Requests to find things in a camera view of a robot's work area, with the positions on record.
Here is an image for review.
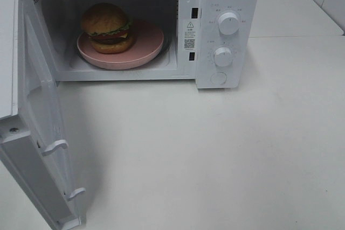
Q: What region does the pink round plate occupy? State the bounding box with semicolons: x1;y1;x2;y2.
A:
77;19;164;70

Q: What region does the burger with lettuce and tomato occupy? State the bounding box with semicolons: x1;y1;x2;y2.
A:
81;3;135;54

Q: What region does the white microwave door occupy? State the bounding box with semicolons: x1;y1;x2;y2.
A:
1;0;85;229

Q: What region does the round white door button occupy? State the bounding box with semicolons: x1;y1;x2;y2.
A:
211;72;227;85

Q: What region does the glass microwave turntable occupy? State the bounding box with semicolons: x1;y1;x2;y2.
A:
160;34;172;54

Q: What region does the lower white round knob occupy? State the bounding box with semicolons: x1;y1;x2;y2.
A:
213;47;233;67

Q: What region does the white round knob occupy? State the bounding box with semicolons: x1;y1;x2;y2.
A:
216;10;240;36
213;47;233;67

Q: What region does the white warning label sticker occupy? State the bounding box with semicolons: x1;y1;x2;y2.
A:
182;19;198;51

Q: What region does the white microwave oven body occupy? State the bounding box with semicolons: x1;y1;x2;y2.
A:
41;0;257;88

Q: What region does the upper white round knob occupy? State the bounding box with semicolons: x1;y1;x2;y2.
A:
216;10;240;36

